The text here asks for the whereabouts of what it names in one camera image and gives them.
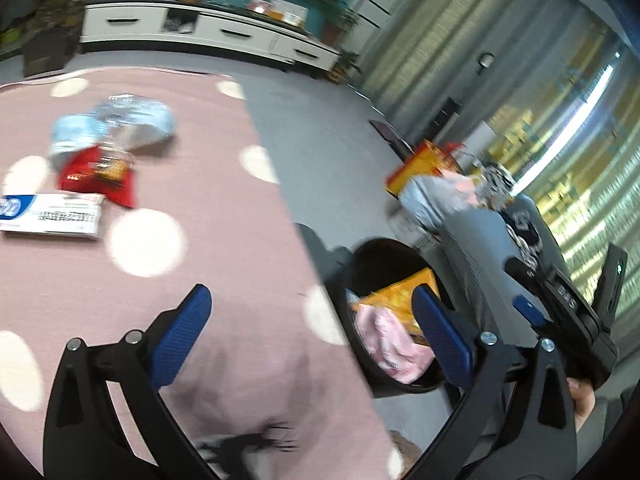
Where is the striped curtain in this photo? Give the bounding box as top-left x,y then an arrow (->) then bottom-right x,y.
360,0 -> 640,311

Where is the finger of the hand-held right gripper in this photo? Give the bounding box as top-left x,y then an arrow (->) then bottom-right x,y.
512,295 -> 547,333
504,256 -> 551,288

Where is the black standing panel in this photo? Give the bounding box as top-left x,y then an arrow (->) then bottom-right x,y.
435,97 -> 460,131

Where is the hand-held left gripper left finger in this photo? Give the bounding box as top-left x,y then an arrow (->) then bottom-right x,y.
42,284 -> 221,480

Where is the pink dotted mat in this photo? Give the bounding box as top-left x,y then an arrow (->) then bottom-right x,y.
0,67 -> 406,480

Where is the small potted plant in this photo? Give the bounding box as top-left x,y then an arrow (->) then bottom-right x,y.
327,50 -> 363,83

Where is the white blue toothpaste box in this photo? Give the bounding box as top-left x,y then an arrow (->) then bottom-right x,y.
0,192 -> 106,242

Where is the large light blue plastic bag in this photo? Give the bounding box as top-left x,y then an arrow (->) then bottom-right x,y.
400,172 -> 501,231

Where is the black trash bin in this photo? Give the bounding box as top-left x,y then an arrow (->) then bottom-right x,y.
340,239 -> 473,395

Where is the clear plastic bag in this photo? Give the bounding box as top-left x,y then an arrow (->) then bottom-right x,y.
92,93 -> 178,152

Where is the white flat box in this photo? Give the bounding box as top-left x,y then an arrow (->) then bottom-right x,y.
270,0 -> 308,26

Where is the tall potted plant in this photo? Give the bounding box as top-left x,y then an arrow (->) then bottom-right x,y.
320,2 -> 361,46

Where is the black printed garment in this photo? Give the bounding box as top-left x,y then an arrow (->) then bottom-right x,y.
500,195 -> 556,271

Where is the yellow red gift bag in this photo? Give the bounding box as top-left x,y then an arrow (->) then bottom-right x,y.
385,140 -> 466,196

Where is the pink plastic bag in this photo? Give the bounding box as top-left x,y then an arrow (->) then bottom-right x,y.
354,306 -> 437,386

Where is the yellow snack bag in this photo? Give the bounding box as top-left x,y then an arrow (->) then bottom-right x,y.
352,267 -> 442,346

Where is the white television cabinet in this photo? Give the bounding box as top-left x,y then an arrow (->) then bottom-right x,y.
80,2 -> 341,73

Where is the grey sofa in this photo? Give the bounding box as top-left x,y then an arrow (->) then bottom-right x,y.
435,205 -> 571,361

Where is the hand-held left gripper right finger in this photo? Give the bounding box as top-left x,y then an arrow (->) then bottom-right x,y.
407,284 -> 578,480

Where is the person's right hand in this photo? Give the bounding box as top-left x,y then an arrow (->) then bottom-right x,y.
567,379 -> 597,433

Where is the dark brown board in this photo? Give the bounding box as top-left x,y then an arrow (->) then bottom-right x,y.
369,119 -> 416,157

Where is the large bushy potted plant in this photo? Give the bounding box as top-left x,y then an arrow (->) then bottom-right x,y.
22,0 -> 86,78

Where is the red snack packet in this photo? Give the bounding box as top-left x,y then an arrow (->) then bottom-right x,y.
57,144 -> 138,209

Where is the light blue plastic packet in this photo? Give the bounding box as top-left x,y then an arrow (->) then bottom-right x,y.
49,114 -> 108,157

